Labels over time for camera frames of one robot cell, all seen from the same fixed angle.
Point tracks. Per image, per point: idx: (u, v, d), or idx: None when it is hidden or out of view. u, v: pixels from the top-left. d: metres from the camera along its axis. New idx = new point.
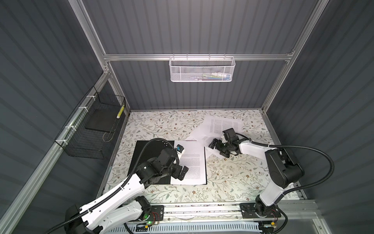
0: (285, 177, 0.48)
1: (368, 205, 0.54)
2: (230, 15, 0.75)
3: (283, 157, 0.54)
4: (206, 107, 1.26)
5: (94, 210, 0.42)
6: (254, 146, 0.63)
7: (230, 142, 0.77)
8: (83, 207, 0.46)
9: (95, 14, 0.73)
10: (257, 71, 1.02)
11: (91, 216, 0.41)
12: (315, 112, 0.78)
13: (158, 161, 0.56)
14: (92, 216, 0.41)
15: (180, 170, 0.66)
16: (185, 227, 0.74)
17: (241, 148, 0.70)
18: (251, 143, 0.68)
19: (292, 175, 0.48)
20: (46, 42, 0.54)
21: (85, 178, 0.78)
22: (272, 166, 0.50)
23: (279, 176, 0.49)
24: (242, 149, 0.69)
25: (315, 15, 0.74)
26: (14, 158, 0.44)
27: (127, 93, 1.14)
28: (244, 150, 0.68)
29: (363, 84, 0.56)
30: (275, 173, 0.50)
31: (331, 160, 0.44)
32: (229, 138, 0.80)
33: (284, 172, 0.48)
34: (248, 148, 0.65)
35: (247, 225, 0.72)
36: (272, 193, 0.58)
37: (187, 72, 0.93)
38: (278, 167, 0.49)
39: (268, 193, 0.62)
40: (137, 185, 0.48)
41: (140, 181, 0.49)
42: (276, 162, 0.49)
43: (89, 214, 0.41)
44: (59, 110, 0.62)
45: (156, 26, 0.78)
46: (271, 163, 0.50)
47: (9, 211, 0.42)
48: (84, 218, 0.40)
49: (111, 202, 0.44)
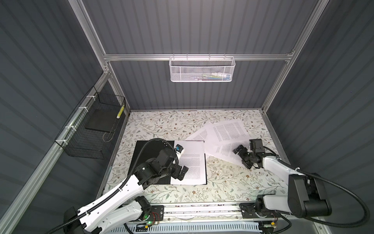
0: (304, 208, 0.42)
1: (368, 205, 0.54)
2: (230, 15, 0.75)
3: (308, 186, 0.47)
4: (206, 107, 1.26)
5: (92, 212, 0.42)
6: (278, 166, 0.57)
7: (253, 152, 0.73)
8: (80, 209, 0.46)
9: (95, 14, 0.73)
10: (257, 72, 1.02)
11: (89, 218, 0.41)
12: (315, 112, 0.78)
13: (157, 161, 0.56)
14: (91, 218, 0.41)
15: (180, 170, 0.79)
16: (185, 227, 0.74)
17: (264, 163, 0.65)
18: (275, 160, 0.62)
19: (314, 209, 0.42)
20: (46, 42, 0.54)
21: (85, 178, 0.78)
22: (292, 191, 0.46)
23: (297, 205, 0.44)
24: (266, 165, 0.64)
25: (315, 15, 0.74)
26: (15, 158, 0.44)
27: (127, 93, 1.14)
28: (267, 165, 0.63)
29: (364, 84, 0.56)
30: (293, 200, 0.46)
31: (369, 211, 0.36)
32: (254, 148, 0.75)
33: (304, 203, 0.43)
34: (271, 165, 0.61)
35: (247, 225, 0.72)
36: (277, 203, 0.58)
37: (187, 73, 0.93)
38: (300, 196, 0.43)
39: (272, 201, 0.61)
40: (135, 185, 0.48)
41: (139, 182, 0.49)
42: (300, 190, 0.44)
43: (88, 216, 0.41)
44: (59, 110, 0.62)
45: (156, 25, 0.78)
46: (292, 188, 0.46)
47: (9, 211, 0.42)
48: (82, 221, 0.40)
49: (109, 204, 0.44)
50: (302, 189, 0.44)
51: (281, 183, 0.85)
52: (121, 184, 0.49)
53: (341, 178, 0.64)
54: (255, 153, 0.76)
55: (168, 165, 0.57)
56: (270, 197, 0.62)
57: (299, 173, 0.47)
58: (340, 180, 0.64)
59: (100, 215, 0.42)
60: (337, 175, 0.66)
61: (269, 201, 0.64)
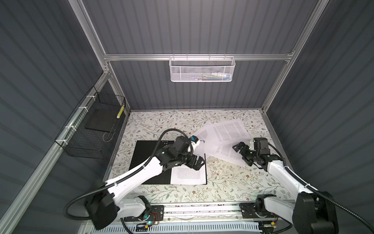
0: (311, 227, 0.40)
1: (368, 205, 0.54)
2: (230, 15, 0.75)
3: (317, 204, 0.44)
4: (206, 107, 1.26)
5: (119, 184, 0.44)
6: (287, 177, 0.52)
7: (258, 153, 0.73)
8: (109, 182, 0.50)
9: (95, 14, 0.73)
10: (257, 72, 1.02)
11: (116, 188, 0.43)
12: (315, 112, 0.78)
13: (174, 147, 0.60)
14: (118, 189, 0.42)
15: (196, 160, 0.67)
16: (185, 227, 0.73)
17: (269, 168, 0.61)
18: (284, 170, 0.55)
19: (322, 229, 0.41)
20: (46, 42, 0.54)
21: (85, 178, 0.78)
22: (300, 210, 0.43)
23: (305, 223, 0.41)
24: (271, 170, 0.60)
25: (315, 15, 0.74)
26: (15, 158, 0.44)
27: (127, 93, 1.14)
28: (273, 173, 0.59)
29: (364, 84, 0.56)
30: (300, 218, 0.43)
31: None
32: (259, 148, 0.70)
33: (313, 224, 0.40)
34: (279, 174, 0.56)
35: (247, 225, 0.72)
36: (278, 207, 0.58)
37: (187, 72, 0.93)
38: (308, 217, 0.41)
39: (273, 204, 0.61)
40: (156, 167, 0.51)
41: (158, 165, 0.52)
42: (308, 210, 0.41)
43: (116, 186, 0.43)
44: (59, 110, 0.62)
45: (156, 25, 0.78)
46: (301, 206, 0.43)
47: (9, 211, 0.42)
48: (110, 190, 0.42)
49: (134, 179, 0.46)
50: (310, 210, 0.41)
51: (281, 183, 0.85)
52: (145, 162, 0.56)
53: (341, 178, 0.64)
54: (260, 155, 0.71)
55: (184, 150, 0.61)
56: (271, 201, 0.64)
57: (309, 190, 0.46)
58: (340, 180, 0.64)
59: (125, 188, 0.43)
60: (336, 175, 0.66)
61: (269, 204, 0.63)
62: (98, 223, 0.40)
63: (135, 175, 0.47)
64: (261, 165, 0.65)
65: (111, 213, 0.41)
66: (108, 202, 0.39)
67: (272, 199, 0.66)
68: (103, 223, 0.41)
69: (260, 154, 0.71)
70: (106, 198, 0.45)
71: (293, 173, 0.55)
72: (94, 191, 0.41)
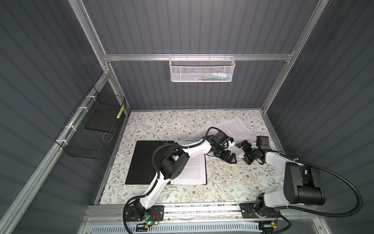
0: (297, 194, 0.44)
1: (368, 205, 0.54)
2: (230, 15, 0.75)
3: (306, 178, 0.49)
4: (206, 107, 1.26)
5: (190, 148, 0.62)
6: (279, 157, 0.62)
7: (258, 147, 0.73)
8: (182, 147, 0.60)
9: (95, 13, 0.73)
10: (257, 71, 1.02)
11: (190, 150, 0.61)
12: (315, 113, 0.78)
13: (216, 136, 0.79)
14: (191, 151, 0.60)
15: (228, 154, 0.83)
16: (185, 227, 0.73)
17: (267, 158, 0.68)
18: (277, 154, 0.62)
19: (307, 195, 0.44)
20: (46, 42, 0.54)
21: (85, 178, 0.78)
22: (289, 179, 0.48)
23: (291, 190, 0.46)
24: (268, 159, 0.67)
25: (315, 15, 0.74)
26: (15, 158, 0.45)
27: (127, 93, 1.14)
28: (269, 160, 0.66)
29: (363, 84, 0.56)
30: (288, 187, 0.48)
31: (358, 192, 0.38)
32: (260, 144, 0.78)
33: (298, 189, 0.45)
34: (274, 160, 0.63)
35: (247, 225, 0.72)
36: (275, 200, 0.59)
37: (187, 72, 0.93)
38: (293, 182, 0.46)
39: (271, 197, 0.63)
40: (208, 146, 0.69)
41: (211, 144, 0.71)
42: (295, 176, 0.46)
43: (189, 149, 0.61)
44: (59, 110, 0.62)
45: (156, 25, 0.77)
46: (289, 175, 0.48)
47: (9, 211, 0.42)
48: (185, 149, 0.60)
49: (199, 147, 0.65)
50: (296, 176, 0.46)
51: (281, 183, 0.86)
52: (202, 139, 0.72)
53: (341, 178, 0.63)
54: (260, 148, 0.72)
55: (224, 140, 0.80)
56: (270, 195, 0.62)
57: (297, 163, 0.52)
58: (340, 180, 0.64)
59: (193, 152, 0.61)
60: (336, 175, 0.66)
61: (269, 199, 0.64)
62: (172, 174, 0.56)
63: (196, 146, 0.65)
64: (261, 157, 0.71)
65: (180, 169, 0.57)
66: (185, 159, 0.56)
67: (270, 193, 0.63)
68: (173, 177, 0.56)
69: (261, 148, 0.80)
70: (183, 156, 0.56)
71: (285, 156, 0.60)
72: (177, 146, 0.59)
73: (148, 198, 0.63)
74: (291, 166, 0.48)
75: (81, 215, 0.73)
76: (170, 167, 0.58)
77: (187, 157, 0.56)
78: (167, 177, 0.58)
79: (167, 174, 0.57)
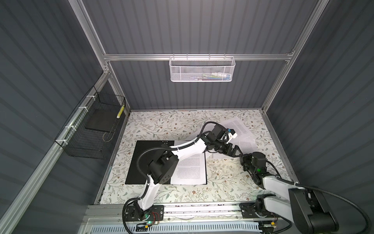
0: (310, 223, 0.42)
1: (368, 205, 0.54)
2: (230, 15, 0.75)
3: (311, 201, 0.47)
4: (206, 107, 1.26)
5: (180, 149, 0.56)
6: (275, 180, 0.62)
7: (255, 173, 0.74)
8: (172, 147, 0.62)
9: (95, 13, 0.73)
10: (257, 71, 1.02)
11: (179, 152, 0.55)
12: (315, 113, 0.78)
13: (212, 132, 0.72)
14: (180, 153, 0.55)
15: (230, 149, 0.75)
16: (185, 227, 0.72)
17: (265, 184, 0.65)
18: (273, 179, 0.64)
19: (320, 223, 0.41)
20: (46, 42, 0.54)
21: (85, 178, 0.78)
22: (296, 207, 0.45)
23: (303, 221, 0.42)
24: (266, 185, 0.64)
25: (315, 15, 0.74)
26: (14, 158, 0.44)
27: (127, 93, 1.14)
28: (267, 185, 0.63)
29: (364, 84, 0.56)
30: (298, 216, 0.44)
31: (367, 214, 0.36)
32: (256, 167, 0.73)
33: (309, 217, 0.42)
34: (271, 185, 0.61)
35: (247, 225, 0.72)
36: (279, 209, 0.57)
37: (187, 72, 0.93)
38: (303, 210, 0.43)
39: (274, 205, 0.60)
40: (203, 144, 0.64)
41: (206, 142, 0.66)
42: (303, 204, 0.44)
43: (178, 151, 0.55)
44: (59, 110, 0.62)
45: (156, 25, 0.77)
46: (295, 203, 0.45)
47: (9, 212, 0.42)
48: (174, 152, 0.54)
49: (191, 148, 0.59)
50: (303, 203, 0.44)
51: None
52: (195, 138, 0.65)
53: (340, 178, 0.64)
54: (256, 175, 0.71)
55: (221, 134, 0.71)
56: (271, 201, 0.63)
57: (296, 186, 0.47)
58: (339, 180, 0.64)
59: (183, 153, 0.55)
60: (336, 175, 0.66)
61: (270, 204, 0.63)
62: (161, 179, 0.51)
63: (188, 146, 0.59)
64: (256, 183, 0.70)
65: (171, 173, 0.52)
66: (175, 161, 0.50)
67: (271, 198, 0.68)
68: (163, 181, 0.52)
69: (257, 175, 0.71)
70: (172, 160, 0.51)
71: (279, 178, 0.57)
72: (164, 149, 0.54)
73: (144, 199, 0.61)
74: (293, 190, 0.49)
75: (82, 215, 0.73)
76: (158, 172, 0.53)
77: (176, 160, 0.51)
78: (156, 181, 0.53)
79: (156, 179, 0.53)
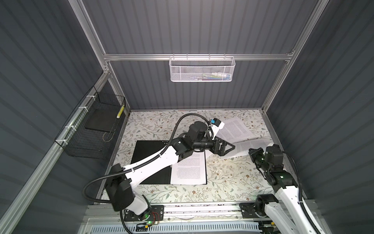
0: None
1: (368, 205, 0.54)
2: (230, 15, 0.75)
3: None
4: (206, 107, 1.26)
5: (136, 170, 0.44)
6: (299, 212, 0.47)
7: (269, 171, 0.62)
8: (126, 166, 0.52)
9: (95, 13, 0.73)
10: (257, 71, 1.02)
11: (134, 174, 0.43)
12: (315, 113, 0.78)
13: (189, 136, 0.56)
14: (135, 175, 0.43)
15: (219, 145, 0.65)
16: (185, 227, 0.72)
17: (281, 193, 0.54)
18: (297, 206, 0.49)
19: None
20: (46, 42, 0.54)
21: (85, 178, 0.78)
22: None
23: None
24: (280, 194, 0.55)
25: (315, 15, 0.74)
26: (14, 157, 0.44)
27: (127, 93, 1.14)
28: (281, 197, 0.54)
29: (364, 84, 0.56)
30: None
31: None
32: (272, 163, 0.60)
33: None
34: (288, 204, 0.51)
35: (247, 225, 0.72)
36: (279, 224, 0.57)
37: (187, 72, 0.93)
38: None
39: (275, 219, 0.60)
40: (172, 157, 0.50)
41: (176, 153, 0.52)
42: None
43: (134, 172, 0.44)
44: (59, 110, 0.62)
45: (156, 25, 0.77)
46: None
47: (9, 212, 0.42)
48: (128, 175, 0.43)
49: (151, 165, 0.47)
50: None
51: None
52: (161, 149, 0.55)
53: (340, 178, 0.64)
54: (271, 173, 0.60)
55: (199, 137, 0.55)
56: (275, 215, 0.60)
57: None
58: (339, 180, 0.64)
59: (142, 172, 0.45)
60: (336, 175, 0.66)
61: (271, 214, 0.63)
62: (118, 204, 0.41)
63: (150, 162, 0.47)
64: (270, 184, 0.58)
65: (129, 196, 0.42)
66: (127, 186, 0.40)
67: (273, 209, 0.63)
68: (121, 204, 0.43)
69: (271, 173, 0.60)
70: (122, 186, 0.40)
71: (305, 210, 0.47)
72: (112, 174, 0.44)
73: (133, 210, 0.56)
74: None
75: (81, 215, 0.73)
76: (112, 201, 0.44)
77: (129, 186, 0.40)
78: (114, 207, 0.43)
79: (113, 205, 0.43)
